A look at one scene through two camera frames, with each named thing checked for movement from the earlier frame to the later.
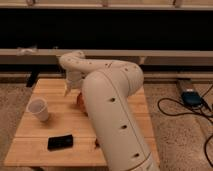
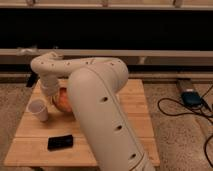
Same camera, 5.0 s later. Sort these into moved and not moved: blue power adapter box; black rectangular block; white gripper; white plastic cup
Moved: white gripper
Not moved: blue power adapter box; black rectangular block; white plastic cup
